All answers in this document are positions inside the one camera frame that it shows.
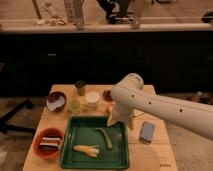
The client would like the black chair base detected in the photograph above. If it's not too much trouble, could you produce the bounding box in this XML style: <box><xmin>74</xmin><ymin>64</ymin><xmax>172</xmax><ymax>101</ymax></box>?
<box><xmin>0</xmin><ymin>99</ymin><xmax>36</xmax><ymax>134</ymax></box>

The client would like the striped sponge in bowl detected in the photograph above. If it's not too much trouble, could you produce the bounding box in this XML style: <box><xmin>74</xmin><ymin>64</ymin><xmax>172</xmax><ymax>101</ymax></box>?
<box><xmin>39</xmin><ymin>137</ymin><xmax>61</xmax><ymax>150</ymax></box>

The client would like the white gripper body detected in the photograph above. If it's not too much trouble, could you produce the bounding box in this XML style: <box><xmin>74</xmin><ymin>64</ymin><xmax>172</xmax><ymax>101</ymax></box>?
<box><xmin>107</xmin><ymin>108</ymin><xmax>134</xmax><ymax>130</ymax></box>

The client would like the green plastic tray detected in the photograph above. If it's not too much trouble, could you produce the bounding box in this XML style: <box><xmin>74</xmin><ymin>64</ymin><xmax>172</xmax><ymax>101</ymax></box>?
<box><xmin>60</xmin><ymin>116</ymin><xmax>130</xmax><ymax>170</ymax></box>

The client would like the orange fruit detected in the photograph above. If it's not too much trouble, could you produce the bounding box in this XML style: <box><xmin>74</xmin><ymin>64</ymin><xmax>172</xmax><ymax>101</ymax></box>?
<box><xmin>106</xmin><ymin>104</ymin><xmax>114</xmax><ymax>115</ymax></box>

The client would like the blue sponge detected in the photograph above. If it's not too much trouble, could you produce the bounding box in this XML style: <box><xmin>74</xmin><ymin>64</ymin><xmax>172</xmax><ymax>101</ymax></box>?
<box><xmin>140</xmin><ymin>121</ymin><xmax>155</xmax><ymax>143</ymax></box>

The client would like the green plastic cup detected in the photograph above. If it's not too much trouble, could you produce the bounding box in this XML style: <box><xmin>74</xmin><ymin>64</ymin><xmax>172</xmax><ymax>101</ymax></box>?
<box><xmin>69</xmin><ymin>100</ymin><xmax>80</xmax><ymax>115</ymax></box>

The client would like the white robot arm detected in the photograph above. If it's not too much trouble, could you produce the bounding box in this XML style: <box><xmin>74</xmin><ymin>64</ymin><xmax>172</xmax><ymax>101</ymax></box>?
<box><xmin>107</xmin><ymin>73</ymin><xmax>213</xmax><ymax>140</ymax></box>

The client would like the orange bowl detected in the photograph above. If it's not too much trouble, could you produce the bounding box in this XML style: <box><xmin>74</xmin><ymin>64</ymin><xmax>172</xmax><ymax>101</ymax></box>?
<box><xmin>33</xmin><ymin>127</ymin><xmax>63</xmax><ymax>160</ymax></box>

